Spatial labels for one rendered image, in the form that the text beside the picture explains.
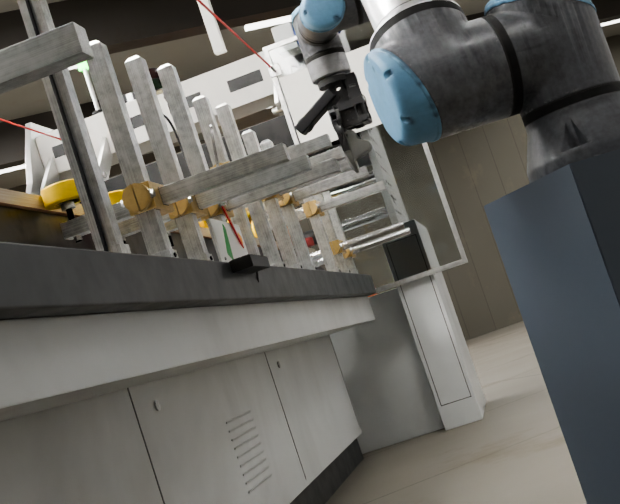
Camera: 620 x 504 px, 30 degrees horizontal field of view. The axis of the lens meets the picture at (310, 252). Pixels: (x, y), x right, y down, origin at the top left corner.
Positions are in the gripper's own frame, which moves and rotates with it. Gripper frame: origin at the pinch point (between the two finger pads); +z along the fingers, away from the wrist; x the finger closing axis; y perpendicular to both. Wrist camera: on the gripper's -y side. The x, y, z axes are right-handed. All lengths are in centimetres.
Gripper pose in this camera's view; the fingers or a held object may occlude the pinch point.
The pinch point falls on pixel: (352, 168)
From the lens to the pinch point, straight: 253.7
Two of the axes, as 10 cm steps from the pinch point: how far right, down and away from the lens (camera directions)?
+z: 3.2, 9.5, -0.8
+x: 1.7, 0.3, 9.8
